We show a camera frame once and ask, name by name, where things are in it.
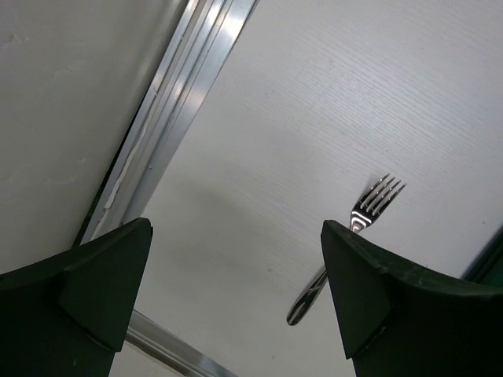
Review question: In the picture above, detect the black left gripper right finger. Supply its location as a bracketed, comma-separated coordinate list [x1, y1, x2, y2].
[321, 220, 502, 376]

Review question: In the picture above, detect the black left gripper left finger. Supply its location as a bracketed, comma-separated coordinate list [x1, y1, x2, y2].
[1, 218, 152, 376]

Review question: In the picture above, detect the silver fork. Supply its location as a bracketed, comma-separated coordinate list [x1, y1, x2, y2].
[286, 173, 406, 326]

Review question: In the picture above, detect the dark green cloth napkin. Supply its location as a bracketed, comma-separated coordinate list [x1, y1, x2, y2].
[463, 229, 503, 287]

